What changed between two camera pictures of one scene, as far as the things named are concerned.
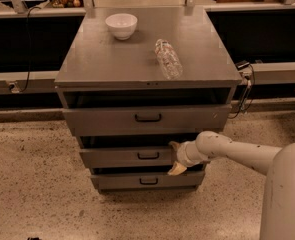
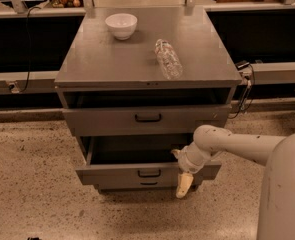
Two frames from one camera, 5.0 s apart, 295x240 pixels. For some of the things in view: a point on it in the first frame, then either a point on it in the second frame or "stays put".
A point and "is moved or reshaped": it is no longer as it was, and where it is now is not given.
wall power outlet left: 13,86 stays put
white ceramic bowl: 122,25 stays put
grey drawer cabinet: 133,81 stays put
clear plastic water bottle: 169,59 stays put
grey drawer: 128,156 is moved or reshaped
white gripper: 181,154 to 187,164
